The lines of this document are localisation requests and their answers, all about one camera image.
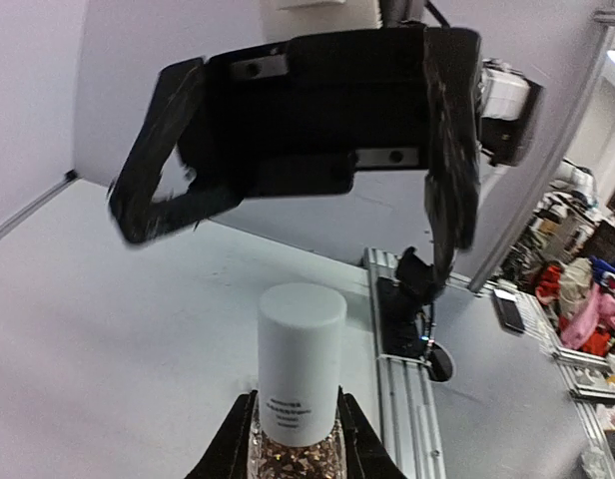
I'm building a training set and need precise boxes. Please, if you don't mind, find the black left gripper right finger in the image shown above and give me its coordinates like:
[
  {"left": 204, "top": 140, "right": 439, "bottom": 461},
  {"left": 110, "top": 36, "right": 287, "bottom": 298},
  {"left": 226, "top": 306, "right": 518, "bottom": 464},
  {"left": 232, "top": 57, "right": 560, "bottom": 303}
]
[{"left": 337, "top": 389, "right": 405, "bottom": 479}]

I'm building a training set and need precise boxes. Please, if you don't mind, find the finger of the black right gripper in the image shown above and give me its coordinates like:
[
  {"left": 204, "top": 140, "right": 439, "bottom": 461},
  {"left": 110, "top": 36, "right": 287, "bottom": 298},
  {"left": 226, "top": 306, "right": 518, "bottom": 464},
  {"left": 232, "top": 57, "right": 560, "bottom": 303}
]
[{"left": 109, "top": 58, "right": 243, "bottom": 244}]

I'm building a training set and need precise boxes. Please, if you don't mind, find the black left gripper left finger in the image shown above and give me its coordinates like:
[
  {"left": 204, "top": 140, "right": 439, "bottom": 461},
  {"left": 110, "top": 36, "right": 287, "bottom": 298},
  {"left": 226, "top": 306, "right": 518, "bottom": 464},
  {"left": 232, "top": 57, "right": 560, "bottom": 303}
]
[{"left": 186, "top": 391, "right": 257, "bottom": 479}]

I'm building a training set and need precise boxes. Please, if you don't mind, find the glitter nail polish bottle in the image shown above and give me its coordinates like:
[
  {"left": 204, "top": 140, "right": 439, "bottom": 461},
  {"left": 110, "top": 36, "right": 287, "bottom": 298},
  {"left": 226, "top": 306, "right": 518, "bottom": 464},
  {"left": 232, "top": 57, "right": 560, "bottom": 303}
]
[{"left": 247, "top": 389, "right": 347, "bottom": 478}]

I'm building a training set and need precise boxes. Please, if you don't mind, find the white nail polish brush cap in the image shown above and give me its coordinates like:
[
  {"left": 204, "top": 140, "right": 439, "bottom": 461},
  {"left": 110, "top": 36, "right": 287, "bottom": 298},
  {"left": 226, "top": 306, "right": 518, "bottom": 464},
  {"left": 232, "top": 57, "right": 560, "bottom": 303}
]
[{"left": 258, "top": 283, "right": 347, "bottom": 447}]

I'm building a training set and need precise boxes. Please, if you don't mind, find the aluminium front rail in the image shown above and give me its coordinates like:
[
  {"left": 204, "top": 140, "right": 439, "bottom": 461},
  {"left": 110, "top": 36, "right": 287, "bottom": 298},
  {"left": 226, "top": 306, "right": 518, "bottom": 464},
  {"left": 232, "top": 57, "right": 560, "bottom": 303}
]
[{"left": 377, "top": 275, "right": 500, "bottom": 478}]

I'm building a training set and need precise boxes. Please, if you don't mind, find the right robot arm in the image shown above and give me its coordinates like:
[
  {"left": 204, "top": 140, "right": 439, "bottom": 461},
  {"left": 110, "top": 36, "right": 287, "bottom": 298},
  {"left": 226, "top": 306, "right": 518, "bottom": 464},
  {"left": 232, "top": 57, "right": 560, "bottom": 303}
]
[{"left": 109, "top": 1, "right": 542, "bottom": 303}]

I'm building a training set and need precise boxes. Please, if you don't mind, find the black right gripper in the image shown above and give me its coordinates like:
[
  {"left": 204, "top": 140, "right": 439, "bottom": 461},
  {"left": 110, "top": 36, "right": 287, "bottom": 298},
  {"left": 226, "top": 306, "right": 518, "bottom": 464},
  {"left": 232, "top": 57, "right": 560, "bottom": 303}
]
[{"left": 208, "top": 27, "right": 481, "bottom": 289}]

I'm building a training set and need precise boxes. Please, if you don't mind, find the aluminium back table rail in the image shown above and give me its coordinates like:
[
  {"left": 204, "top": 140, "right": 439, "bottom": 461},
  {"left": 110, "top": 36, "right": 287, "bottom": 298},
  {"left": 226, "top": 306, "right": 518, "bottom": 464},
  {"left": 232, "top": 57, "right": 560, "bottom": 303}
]
[{"left": 0, "top": 170, "right": 80, "bottom": 240}]

